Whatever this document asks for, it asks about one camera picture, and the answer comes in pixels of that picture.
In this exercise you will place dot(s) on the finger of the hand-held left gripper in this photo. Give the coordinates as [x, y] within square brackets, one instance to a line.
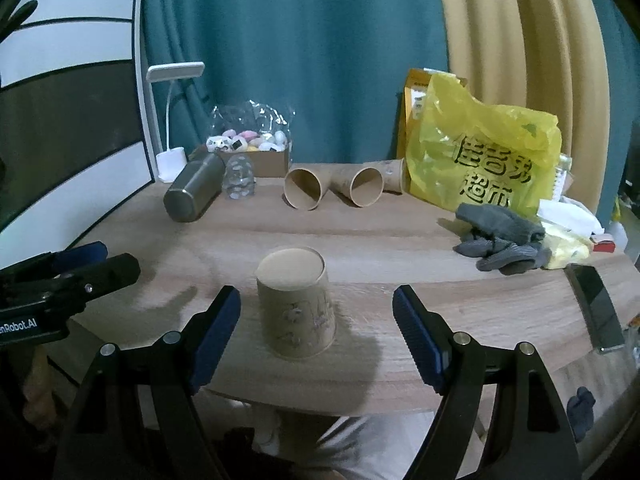
[82, 255]
[107, 272]

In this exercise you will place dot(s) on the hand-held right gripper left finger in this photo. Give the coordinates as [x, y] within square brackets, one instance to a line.
[220, 335]

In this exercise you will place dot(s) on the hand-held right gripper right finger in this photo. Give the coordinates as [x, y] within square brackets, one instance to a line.
[417, 340]

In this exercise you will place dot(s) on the brown printed paper cup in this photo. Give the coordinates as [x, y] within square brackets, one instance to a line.
[392, 175]
[302, 188]
[296, 305]
[361, 186]

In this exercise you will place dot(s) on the person's left hand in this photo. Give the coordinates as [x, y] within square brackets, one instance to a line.
[39, 390]

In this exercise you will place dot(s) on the steel tumbler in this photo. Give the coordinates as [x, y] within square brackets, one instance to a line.
[193, 187]

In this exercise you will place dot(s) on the grey knitted gloves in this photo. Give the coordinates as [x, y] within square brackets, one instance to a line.
[500, 237]

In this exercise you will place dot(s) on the white framed window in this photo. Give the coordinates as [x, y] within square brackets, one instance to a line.
[70, 110]

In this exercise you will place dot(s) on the clear plastic bottle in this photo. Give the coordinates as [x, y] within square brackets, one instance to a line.
[239, 177]

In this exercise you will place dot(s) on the white desk lamp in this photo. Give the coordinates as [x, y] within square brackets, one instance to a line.
[167, 110]

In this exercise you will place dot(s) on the yellow cloth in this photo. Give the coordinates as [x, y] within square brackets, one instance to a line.
[567, 247]

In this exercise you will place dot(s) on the dark blue cloth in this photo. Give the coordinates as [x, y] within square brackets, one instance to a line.
[580, 410]

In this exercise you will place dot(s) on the cardboard box of candies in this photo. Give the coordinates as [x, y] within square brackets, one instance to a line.
[260, 160]

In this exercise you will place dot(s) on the black smartphone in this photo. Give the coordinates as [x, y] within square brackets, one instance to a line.
[597, 307]

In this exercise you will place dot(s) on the yellow plastic bag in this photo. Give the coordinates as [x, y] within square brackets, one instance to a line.
[480, 155]

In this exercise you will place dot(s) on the white crumpled paper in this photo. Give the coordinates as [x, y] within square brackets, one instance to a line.
[567, 210]

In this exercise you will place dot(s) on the small red box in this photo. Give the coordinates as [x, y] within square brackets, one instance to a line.
[603, 245]

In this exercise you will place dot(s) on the clear plastic bag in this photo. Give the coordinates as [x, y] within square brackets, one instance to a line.
[250, 117]

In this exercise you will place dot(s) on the spiral notebook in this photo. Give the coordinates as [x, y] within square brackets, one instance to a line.
[562, 180]

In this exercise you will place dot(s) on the orange paper packet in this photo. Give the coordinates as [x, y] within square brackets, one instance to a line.
[416, 110]

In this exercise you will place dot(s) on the teal curtain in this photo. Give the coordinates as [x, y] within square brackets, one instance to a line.
[300, 60]

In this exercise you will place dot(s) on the beige curtain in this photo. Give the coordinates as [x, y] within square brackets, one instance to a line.
[520, 35]

